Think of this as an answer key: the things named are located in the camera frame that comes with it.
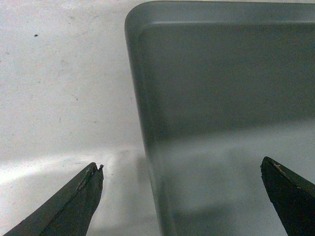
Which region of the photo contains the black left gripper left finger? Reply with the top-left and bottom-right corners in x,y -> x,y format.
5,162 -> 104,236

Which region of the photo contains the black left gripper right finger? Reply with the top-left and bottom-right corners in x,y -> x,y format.
260,156 -> 315,236

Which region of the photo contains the grey rectangular serving tray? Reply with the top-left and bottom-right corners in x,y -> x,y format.
125,1 -> 315,236

